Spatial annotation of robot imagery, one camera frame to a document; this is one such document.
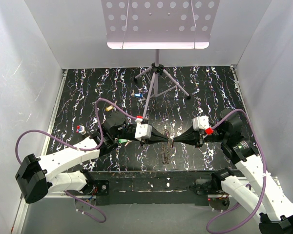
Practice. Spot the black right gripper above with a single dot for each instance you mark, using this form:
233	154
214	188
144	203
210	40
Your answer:
191	137

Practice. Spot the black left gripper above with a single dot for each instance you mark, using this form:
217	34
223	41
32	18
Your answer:
156	137

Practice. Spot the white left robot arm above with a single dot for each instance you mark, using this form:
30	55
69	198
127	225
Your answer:
38	176

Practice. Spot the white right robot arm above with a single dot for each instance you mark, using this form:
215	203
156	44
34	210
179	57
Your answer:
261	196

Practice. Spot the key with green tag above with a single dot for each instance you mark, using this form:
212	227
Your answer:
123	142

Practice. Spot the key with blue tag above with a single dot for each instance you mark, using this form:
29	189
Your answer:
136	95

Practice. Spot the key with yellow tag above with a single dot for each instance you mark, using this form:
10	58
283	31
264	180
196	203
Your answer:
110	108

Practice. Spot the white perforated music stand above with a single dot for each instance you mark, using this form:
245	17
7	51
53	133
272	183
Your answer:
159	25

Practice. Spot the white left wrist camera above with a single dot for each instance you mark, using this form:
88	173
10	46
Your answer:
143	129

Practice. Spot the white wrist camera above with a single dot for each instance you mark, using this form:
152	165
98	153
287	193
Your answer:
202	123
143	129

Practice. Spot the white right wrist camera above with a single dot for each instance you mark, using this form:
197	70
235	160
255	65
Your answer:
202	123

